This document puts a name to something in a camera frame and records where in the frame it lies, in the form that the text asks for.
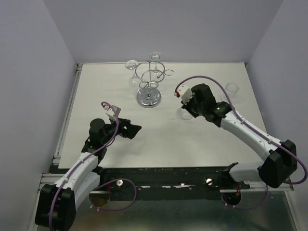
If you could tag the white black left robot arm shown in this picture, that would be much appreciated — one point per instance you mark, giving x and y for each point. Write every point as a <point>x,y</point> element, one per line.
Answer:
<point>58,202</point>

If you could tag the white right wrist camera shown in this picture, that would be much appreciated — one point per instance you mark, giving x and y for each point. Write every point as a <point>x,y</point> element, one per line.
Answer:
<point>185,93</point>

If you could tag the chrome wine glass rack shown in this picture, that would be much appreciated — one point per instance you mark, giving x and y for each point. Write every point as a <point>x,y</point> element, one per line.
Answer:
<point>148,94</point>

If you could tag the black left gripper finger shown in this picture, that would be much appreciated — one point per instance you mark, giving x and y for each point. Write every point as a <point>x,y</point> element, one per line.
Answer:
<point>128,123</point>
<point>132,130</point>

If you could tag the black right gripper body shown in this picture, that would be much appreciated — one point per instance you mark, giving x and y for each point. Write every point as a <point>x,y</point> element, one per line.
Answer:
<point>192,108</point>

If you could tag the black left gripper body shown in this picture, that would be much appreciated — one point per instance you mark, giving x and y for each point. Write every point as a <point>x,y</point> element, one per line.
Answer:
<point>121,130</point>

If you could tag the clear wine glass front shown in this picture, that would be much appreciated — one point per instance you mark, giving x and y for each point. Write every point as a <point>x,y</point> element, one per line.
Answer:
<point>183,114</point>

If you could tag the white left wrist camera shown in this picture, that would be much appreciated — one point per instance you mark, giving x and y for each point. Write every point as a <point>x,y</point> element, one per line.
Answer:
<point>112,111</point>

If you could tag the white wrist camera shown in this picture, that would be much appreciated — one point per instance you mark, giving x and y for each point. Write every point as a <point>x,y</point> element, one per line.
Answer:
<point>185,93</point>
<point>112,111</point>

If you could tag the aluminium frame extrusion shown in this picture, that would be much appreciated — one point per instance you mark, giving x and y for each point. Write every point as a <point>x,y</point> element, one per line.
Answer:
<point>54,172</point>

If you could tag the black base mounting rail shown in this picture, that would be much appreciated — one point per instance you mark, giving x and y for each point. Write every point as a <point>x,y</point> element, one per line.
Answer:
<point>167,183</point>

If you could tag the ribbed clear wine glass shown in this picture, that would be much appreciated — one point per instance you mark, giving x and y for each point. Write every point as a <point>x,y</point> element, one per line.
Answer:
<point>231,90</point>

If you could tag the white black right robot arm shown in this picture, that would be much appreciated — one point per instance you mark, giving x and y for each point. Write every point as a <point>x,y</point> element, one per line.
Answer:
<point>275,165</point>

